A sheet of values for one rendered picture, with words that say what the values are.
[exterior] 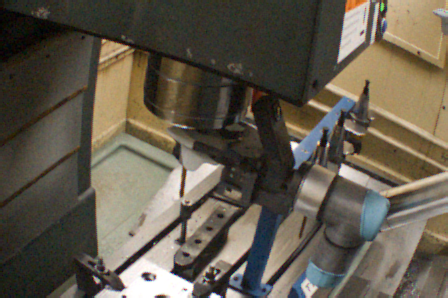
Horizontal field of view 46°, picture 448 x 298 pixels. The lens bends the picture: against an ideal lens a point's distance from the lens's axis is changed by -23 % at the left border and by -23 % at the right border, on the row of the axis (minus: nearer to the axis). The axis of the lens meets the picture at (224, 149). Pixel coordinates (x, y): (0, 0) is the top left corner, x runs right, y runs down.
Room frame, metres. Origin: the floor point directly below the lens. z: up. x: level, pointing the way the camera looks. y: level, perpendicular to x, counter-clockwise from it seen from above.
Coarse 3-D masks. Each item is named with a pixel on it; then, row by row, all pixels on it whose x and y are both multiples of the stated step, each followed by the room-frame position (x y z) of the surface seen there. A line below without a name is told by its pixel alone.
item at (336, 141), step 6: (336, 126) 1.16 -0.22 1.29; (342, 126) 1.16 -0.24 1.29; (336, 132) 1.16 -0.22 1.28; (342, 132) 1.16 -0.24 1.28; (330, 138) 1.17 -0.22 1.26; (336, 138) 1.16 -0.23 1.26; (342, 138) 1.16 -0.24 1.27; (330, 144) 1.16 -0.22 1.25; (336, 144) 1.15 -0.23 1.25; (342, 144) 1.16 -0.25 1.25; (330, 150) 1.15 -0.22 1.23; (336, 150) 1.15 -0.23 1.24; (342, 150) 1.16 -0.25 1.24
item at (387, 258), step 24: (240, 120) 1.91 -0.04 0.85; (360, 168) 1.72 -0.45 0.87; (168, 192) 1.64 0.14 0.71; (144, 216) 1.55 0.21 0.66; (384, 240) 1.46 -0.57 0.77; (408, 240) 1.45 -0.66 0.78; (360, 264) 1.38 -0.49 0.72; (384, 264) 1.37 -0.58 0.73; (408, 264) 1.36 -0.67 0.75; (384, 288) 1.28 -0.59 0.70
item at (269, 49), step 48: (0, 0) 0.91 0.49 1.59; (48, 0) 0.84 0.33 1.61; (96, 0) 0.79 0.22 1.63; (144, 0) 0.75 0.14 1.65; (192, 0) 0.72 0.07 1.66; (240, 0) 0.69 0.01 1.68; (288, 0) 0.67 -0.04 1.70; (336, 0) 0.71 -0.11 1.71; (144, 48) 0.75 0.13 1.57; (192, 48) 0.72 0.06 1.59; (240, 48) 0.69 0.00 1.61; (288, 48) 0.67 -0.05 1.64; (336, 48) 0.74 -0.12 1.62; (288, 96) 0.67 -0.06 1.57
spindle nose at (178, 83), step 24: (168, 72) 0.78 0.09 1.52; (192, 72) 0.77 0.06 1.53; (144, 96) 0.82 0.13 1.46; (168, 96) 0.78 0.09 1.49; (192, 96) 0.77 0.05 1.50; (216, 96) 0.78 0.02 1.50; (240, 96) 0.80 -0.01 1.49; (168, 120) 0.78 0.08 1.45; (192, 120) 0.77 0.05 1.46; (216, 120) 0.78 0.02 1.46
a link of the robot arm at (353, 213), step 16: (336, 176) 0.77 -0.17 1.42; (336, 192) 0.74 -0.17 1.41; (352, 192) 0.74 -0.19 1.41; (368, 192) 0.74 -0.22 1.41; (320, 208) 0.73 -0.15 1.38; (336, 208) 0.72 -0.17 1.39; (352, 208) 0.72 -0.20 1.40; (368, 208) 0.72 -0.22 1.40; (384, 208) 0.72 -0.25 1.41; (336, 224) 0.72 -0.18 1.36; (352, 224) 0.71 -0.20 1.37; (368, 224) 0.70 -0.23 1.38; (336, 240) 0.72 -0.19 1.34; (352, 240) 0.71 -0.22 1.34; (368, 240) 0.70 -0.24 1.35
